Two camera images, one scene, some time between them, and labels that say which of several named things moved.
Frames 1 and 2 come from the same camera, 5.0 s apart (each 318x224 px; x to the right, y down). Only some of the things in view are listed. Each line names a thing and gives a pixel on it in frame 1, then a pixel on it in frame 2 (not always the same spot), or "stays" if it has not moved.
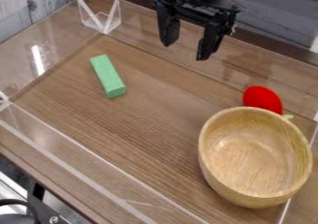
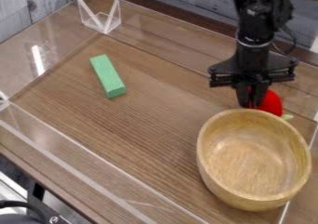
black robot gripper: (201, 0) to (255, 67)
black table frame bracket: (41, 212) stays
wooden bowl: (256, 156) stays
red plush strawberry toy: (259, 97) stays
